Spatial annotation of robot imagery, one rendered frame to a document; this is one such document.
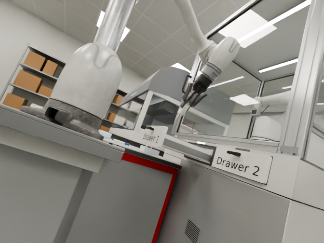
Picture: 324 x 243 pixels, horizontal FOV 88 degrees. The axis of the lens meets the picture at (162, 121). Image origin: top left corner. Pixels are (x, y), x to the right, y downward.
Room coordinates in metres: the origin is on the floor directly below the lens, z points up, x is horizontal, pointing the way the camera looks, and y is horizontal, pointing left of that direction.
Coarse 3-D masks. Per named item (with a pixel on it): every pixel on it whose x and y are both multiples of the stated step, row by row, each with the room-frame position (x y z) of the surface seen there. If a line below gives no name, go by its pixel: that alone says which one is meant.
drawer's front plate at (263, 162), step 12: (216, 156) 0.90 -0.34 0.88; (228, 156) 0.83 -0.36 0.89; (240, 156) 0.76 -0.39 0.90; (252, 156) 0.71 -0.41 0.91; (264, 156) 0.66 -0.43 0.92; (228, 168) 0.81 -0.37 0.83; (240, 168) 0.75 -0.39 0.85; (252, 168) 0.70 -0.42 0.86; (264, 168) 0.65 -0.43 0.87; (264, 180) 0.64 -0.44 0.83
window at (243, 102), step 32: (288, 0) 0.76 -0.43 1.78; (224, 32) 1.22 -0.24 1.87; (256, 32) 0.91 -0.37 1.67; (288, 32) 0.72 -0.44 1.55; (256, 64) 0.85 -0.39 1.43; (288, 64) 0.69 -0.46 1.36; (192, 96) 1.38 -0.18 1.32; (224, 96) 1.02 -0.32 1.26; (256, 96) 0.80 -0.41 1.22; (288, 96) 0.66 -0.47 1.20; (192, 128) 1.24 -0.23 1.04; (224, 128) 0.95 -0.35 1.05; (256, 128) 0.76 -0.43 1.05
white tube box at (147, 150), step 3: (141, 147) 1.25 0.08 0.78; (144, 147) 1.21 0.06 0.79; (147, 147) 1.20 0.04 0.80; (141, 150) 1.23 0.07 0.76; (144, 150) 1.20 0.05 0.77; (147, 150) 1.21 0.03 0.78; (150, 150) 1.22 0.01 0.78; (153, 150) 1.23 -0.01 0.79; (156, 150) 1.24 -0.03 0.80; (150, 153) 1.22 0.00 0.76; (153, 153) 1.23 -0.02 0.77; (156, 153) 1.24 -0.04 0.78
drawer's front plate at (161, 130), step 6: (156, 126) 0.92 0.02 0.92; (162, 126) 0.84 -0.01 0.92; (144, 132) 1.08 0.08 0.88; (150, 132) 0.97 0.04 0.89; (156, 132) 0.89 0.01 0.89; (162, 132) 0.82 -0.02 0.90; (156, 138) 0.87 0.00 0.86; (162, 138) 0.82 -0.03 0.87; (150, 144) 0.91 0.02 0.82; (156, 144) 0.84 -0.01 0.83
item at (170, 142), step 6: (168, 138) 0.85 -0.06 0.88; (174, 138) 0.86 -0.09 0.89; (162, 144) 0.84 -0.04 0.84; (168, 144) 0.85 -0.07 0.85; (174, 144) 0.86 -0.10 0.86; (180, 144) 0.88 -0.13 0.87; (186, 144) 0.89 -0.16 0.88; (174, 150) 1.00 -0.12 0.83; (180, 150) 0.88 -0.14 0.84; (186, 150) 0.89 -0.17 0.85; (192, 150) 0.91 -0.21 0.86; (198, 150) 0.92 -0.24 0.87; (204, 150) 0.94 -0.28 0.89; (192, 156) 0.91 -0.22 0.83; (198, 156) 0.92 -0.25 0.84; (204, 156) 0.94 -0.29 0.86; (210, 156) 0.95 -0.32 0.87
